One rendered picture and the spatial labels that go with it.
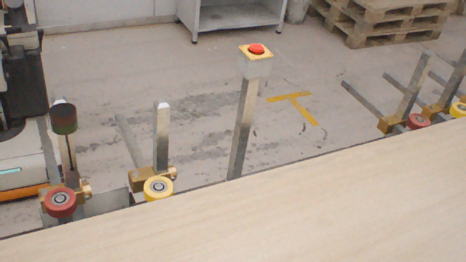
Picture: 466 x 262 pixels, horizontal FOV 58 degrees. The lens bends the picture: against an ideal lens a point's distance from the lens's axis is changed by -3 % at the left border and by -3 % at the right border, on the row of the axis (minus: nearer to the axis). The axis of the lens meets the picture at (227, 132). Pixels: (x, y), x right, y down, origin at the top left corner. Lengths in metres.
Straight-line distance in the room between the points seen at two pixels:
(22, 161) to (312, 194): 1.46
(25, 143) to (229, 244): 1.49
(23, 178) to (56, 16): 1.89
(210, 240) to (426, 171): 0.75
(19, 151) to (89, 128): 0.65
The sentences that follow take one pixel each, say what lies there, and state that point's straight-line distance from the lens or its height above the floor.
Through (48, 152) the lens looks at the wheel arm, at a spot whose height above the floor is 0.86.
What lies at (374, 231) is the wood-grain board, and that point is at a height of 0.90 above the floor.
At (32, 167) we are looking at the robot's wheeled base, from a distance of 2.24.
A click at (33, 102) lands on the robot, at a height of 0.39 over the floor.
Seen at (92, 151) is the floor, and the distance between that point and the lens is 2.65.
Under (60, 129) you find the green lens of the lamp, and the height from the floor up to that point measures 1.14.
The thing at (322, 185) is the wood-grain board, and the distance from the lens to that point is 1.27.
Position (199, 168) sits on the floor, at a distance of 2.53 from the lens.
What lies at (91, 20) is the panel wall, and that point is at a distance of 3.91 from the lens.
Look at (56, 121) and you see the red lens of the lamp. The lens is 0.99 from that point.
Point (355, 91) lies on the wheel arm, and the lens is 1.90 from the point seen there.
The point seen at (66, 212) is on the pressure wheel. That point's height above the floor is 0.89.
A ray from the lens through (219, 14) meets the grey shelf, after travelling 4.05.
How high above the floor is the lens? 1.76
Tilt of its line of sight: 39 degrees down
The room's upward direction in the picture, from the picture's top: 9 degrees clockwise
